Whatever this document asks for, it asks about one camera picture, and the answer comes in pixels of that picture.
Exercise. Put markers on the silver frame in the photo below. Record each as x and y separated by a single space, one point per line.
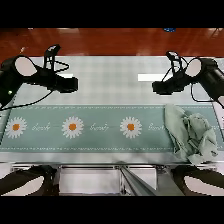
133 176

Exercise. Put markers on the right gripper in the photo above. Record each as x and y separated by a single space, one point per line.
165 87

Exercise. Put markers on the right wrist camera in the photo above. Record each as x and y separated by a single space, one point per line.
175 60

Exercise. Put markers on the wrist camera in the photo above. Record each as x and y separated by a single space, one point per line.
175 60
51 56

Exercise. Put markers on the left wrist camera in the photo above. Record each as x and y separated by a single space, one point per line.
51 56

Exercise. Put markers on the pale green garment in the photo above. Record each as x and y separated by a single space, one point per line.
191 135

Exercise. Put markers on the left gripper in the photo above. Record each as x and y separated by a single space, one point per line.
65 84

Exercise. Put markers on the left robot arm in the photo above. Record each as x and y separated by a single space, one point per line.
13 71

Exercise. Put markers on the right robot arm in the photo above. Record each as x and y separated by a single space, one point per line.
208 71

